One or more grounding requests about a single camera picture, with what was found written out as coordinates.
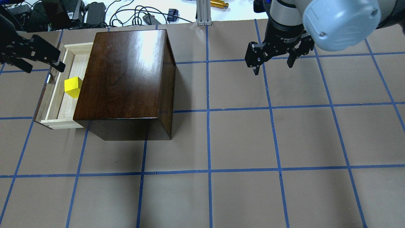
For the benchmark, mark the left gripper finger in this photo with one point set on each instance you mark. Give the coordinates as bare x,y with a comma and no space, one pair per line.
43,51
21,64

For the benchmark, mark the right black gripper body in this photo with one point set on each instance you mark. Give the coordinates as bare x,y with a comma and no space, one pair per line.
283,35

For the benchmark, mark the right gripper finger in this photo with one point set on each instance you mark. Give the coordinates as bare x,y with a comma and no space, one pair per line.
306,45
257,54

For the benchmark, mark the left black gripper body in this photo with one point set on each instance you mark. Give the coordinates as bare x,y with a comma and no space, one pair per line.
7,41

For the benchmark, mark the yellow cube block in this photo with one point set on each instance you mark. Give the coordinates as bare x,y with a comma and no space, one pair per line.
72,86

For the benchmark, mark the light wood drawer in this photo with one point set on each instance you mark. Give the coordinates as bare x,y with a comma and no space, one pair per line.
56,108

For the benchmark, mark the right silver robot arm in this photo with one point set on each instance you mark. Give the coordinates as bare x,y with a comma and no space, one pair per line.
334,25

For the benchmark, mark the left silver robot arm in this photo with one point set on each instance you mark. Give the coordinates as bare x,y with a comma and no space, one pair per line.
8,27

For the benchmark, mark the gold metal cylinder tool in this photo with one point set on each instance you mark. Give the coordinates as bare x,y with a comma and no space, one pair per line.
220,4

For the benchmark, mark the small blue black connector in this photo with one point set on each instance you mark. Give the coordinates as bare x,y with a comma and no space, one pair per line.
172,15

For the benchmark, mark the dark brown wooden cabinet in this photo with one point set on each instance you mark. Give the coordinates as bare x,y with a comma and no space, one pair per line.
128,89

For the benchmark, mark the black power adapter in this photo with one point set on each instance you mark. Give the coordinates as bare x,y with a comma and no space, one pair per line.
150,20

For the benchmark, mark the aluminium frame post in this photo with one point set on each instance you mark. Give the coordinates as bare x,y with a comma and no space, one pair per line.
203,9

